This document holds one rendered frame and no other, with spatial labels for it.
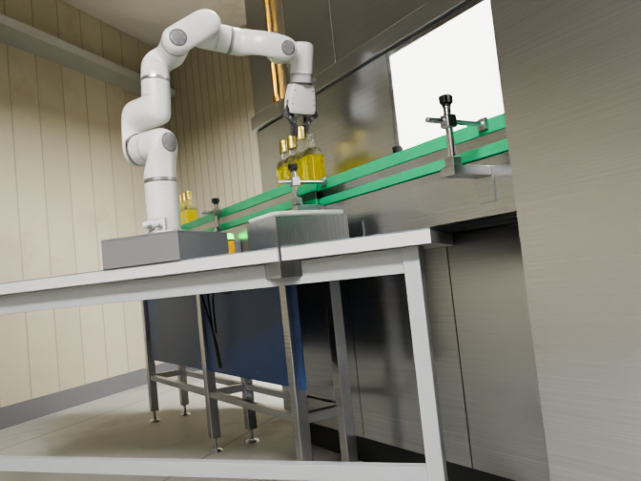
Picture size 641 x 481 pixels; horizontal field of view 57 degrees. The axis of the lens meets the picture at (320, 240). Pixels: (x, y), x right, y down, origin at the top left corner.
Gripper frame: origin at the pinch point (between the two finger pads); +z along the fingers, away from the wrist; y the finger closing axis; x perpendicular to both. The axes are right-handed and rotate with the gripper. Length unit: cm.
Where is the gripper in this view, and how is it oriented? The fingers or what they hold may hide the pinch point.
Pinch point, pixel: (299, 130)
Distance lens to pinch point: 203.5
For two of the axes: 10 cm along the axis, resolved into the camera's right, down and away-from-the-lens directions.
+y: -8.5, 0.5, -5.3
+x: 5.3, 1.5, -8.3
